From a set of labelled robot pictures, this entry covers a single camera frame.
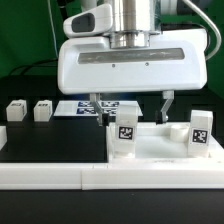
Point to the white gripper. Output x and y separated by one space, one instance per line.
121 47

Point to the white marker base plate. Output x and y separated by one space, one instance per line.
72 108

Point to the white U-shaped obstacle fence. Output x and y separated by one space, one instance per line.
115 174

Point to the white square table top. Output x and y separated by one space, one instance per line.
165 141

